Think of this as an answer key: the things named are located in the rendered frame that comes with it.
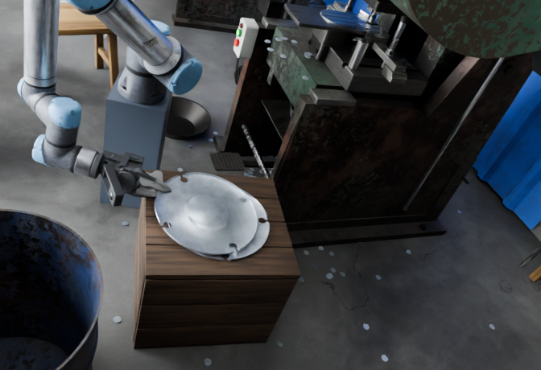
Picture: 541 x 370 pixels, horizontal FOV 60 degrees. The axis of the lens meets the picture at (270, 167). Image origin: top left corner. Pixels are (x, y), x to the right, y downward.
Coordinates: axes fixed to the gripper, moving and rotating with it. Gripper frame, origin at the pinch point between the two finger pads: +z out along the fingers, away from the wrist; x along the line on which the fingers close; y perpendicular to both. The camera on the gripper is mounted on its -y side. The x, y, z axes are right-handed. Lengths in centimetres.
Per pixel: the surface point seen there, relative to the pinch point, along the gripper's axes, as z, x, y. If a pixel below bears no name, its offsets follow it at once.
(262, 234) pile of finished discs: 28.9, 0.5, -4.3
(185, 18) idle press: -22, 38, 195
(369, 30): 46, -44, 55
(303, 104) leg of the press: 30.2, -25.2, 26.7
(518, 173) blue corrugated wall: 161, 5, 91
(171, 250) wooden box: 5.7, 3.0, -16.5
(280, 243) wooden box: 34.2, 0.2, -5.9
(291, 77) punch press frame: 28, -21, 50
